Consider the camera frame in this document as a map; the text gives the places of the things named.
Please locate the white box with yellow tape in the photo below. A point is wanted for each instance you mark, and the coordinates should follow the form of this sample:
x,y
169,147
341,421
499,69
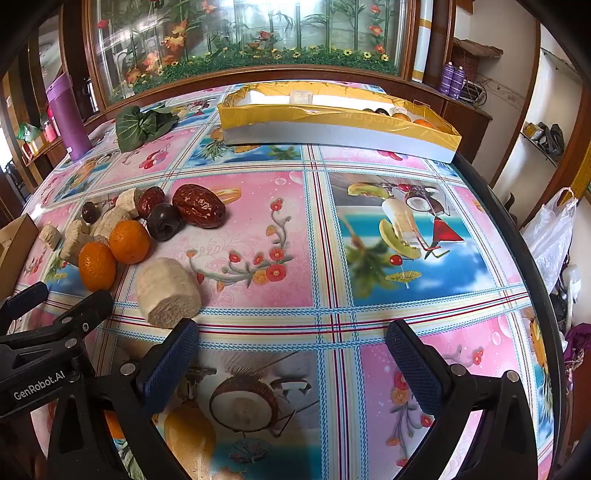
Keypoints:
x,y
323,131

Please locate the white and gold panel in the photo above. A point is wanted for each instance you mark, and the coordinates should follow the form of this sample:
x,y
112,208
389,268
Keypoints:
x,y
422,41

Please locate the colourful printed tablecloth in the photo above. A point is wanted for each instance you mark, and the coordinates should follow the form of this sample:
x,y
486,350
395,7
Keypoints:
x,y
300,258

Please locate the red box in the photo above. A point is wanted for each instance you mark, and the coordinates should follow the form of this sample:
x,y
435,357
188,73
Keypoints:
x,y
37,146

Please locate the green packet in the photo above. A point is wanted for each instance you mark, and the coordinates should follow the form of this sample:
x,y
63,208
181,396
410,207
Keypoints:
x,y
28,131

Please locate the white foam block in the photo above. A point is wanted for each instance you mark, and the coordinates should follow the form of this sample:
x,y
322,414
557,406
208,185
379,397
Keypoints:
x,y
301,98

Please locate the purple bottle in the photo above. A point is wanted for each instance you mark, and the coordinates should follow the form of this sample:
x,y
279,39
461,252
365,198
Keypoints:
x,y
69,120

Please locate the wicker basket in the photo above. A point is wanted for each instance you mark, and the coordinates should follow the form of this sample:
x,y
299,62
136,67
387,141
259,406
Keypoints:
x,y
466,60

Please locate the large beige yam piece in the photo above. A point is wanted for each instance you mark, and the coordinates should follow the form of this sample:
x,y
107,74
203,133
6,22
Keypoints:
x,y
166,290

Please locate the small dark plum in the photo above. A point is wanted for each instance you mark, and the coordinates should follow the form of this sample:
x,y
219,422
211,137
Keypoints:
x,y
90,211

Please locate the oval orange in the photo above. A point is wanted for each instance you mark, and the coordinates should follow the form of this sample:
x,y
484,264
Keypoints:
x,y
97,267

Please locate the round orange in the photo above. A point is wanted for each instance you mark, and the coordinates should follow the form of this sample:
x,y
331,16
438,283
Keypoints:
x,y
129,242

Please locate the cardboard box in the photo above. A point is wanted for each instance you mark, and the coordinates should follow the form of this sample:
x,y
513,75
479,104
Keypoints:
x,y
18,244

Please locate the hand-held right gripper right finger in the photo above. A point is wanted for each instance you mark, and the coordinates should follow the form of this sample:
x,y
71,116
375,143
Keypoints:
x,y
415,369

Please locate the purple cloth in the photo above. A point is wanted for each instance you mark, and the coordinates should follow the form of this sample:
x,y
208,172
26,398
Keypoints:
x,y
577,344

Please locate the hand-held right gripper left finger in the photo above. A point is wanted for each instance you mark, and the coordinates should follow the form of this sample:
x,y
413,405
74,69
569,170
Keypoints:
x,y
173,360

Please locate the green leafy vegetable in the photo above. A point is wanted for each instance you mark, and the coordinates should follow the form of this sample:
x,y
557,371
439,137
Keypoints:
x,y
138,127

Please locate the large wrinkled red date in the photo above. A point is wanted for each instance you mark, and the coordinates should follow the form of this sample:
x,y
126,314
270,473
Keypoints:
x,y
198,205

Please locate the large dark plum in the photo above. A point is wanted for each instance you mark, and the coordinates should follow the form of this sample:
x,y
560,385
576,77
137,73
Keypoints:
x,y
164,222

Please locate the small wrinkled red date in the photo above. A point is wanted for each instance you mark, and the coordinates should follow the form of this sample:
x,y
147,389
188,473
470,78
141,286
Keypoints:
x,y
151,201

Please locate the dark wooden sideboard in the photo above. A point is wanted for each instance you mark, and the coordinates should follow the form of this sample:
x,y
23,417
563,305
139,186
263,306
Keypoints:
x,y
466,124

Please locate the glass cabinet with artificial flowers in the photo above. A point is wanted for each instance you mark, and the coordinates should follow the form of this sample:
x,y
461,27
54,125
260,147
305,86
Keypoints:
x,y
258,27

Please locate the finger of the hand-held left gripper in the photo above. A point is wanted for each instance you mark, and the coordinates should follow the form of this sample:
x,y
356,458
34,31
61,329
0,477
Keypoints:
x,y
27,296
87,311

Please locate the white plastic bag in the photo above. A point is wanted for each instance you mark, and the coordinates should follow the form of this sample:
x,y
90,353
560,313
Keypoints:
x,y
549,230

